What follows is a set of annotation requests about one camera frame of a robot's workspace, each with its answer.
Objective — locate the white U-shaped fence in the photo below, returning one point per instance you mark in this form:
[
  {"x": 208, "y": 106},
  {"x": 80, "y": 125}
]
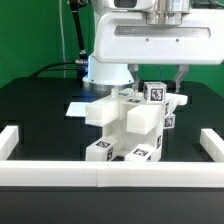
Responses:
[{"x": 103, "y": 174}]

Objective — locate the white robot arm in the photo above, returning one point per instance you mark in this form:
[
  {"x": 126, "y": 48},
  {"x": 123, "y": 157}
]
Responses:
[{"x": 164, "y": 12}]

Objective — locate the white tagged cube nut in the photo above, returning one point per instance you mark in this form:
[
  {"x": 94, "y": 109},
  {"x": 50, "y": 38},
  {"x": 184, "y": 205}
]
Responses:
[{"x": 154, "y": 92}]

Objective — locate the white chair back part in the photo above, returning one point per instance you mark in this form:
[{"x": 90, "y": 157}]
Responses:
[{"x": 141, "y": 117}]

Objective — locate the white chair seat part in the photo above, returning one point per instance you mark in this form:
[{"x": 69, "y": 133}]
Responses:
[{"x": 154, "y": 138}]

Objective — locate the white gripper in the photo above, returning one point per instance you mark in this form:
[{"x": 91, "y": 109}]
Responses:
[{"x": 125, "y": 37}]

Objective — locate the white marker sheet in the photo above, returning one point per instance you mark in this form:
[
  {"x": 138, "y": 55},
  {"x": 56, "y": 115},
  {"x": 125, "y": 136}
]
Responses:
[{"x": 76, "y": 109}]

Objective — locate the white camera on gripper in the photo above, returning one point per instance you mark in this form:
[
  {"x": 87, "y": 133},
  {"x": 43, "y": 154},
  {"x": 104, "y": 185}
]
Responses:
[{"x": 126, "y": 5}]

